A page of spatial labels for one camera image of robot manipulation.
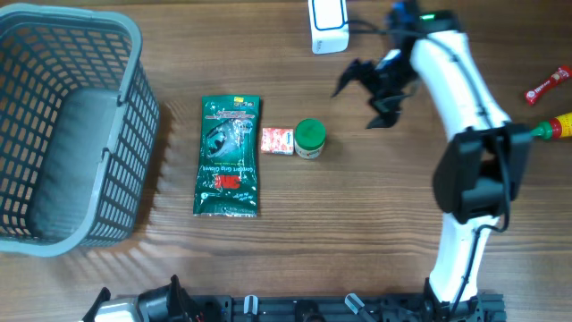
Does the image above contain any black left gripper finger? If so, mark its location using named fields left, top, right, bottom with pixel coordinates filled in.
left=80, top=287, right=111, bottom=322
left=167, top=275, right=188, bottom=322

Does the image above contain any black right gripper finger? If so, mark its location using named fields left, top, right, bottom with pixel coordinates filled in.
left=366, top=108, right=401, bottom=129
left=332, top=59, right=374, bottom=97

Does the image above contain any green lid jar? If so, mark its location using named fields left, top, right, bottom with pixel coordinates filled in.
left=294, top=118, right=326, bottom=159

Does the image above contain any small red white box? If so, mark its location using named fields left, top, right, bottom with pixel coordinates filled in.
left=260, top=128, right=294, bottom=155

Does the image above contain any green glove package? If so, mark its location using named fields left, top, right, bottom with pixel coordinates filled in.
left=193, top=95, right=261, bottom=217

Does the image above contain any red stick sachet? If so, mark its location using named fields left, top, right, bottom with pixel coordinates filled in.
left=525, top=65, right=571, bottom=106

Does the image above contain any red sriracha bottle green cap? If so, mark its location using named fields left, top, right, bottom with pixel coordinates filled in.
left=531, top=113, right=572, bottom=140

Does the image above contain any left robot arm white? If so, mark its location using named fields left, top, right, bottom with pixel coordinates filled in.
left=80, top=275, right=205, bottom=322

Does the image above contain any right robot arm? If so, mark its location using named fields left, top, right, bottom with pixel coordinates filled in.
left=337, top=1, right=532, bottom=321

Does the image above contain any white barcode scanner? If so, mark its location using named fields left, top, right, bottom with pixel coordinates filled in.
left=307, top=0, right=349, bottom=55

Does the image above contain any grey plastic basket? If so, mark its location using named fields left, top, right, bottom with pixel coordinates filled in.
left=1, top=4, right=160, bottom=257

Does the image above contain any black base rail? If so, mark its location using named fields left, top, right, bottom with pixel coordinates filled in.
left=191, top=292, right=509, bottom=322

